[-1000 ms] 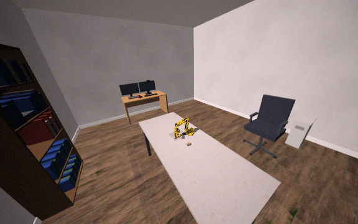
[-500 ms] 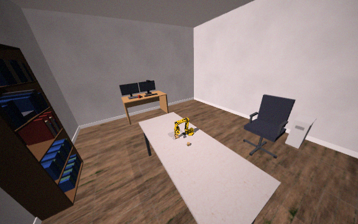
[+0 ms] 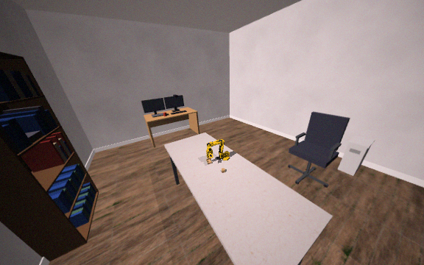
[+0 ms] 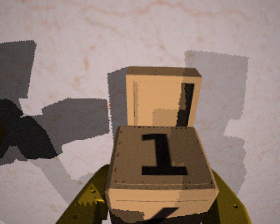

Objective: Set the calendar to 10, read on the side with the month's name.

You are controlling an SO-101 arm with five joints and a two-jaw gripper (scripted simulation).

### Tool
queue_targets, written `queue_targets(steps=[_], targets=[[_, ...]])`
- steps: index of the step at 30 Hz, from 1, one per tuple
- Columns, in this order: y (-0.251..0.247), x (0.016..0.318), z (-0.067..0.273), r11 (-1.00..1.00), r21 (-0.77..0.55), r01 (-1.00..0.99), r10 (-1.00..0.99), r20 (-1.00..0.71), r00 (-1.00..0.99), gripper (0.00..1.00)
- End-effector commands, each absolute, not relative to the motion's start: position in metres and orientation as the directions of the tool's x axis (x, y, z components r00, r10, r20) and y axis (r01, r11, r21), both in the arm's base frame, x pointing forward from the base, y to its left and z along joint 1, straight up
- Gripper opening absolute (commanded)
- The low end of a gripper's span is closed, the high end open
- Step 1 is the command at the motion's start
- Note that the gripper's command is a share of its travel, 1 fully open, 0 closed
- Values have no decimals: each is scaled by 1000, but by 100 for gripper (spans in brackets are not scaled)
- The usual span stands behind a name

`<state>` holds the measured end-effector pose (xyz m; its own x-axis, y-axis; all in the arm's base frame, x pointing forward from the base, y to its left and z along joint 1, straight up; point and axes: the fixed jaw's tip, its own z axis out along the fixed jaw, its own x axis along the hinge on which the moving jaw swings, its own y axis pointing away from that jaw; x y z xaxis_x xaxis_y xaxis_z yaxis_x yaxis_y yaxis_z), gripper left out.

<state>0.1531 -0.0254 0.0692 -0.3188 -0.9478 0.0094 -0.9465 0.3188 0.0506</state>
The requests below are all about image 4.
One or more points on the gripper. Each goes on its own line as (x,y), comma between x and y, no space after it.
(90,205)

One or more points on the brown calendar cube with number 1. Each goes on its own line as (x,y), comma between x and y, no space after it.
(159,175)

